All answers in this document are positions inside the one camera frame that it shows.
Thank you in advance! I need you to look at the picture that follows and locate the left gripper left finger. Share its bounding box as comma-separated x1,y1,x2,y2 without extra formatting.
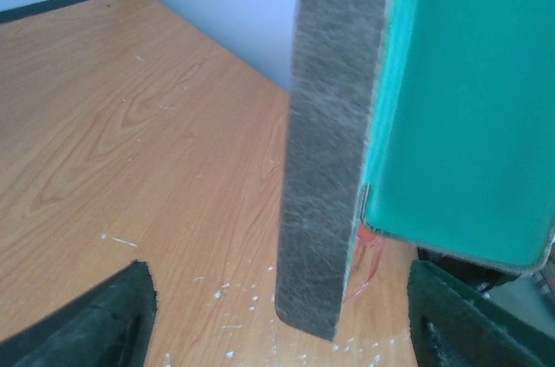
1,260,157,366

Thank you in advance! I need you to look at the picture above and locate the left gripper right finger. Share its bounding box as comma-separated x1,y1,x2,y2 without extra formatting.
408,259,554,366

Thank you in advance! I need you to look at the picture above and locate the grey glasses case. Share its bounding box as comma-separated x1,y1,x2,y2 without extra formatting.
275,0,554,340

